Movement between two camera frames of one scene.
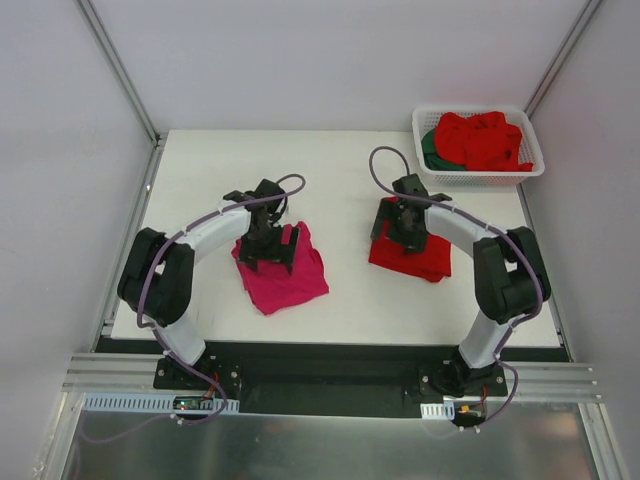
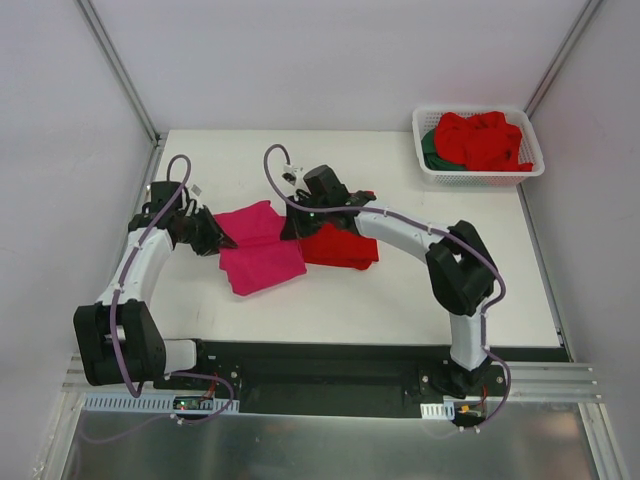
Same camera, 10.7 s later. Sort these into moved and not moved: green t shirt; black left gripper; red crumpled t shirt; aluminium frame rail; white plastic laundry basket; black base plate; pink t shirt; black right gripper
Moved: black right gripper; pink t shirt; black left gripper
Not moved: white plastic laundry basket; red crumpled t shirt; black base plate; aluminium frame rail; green t shirt
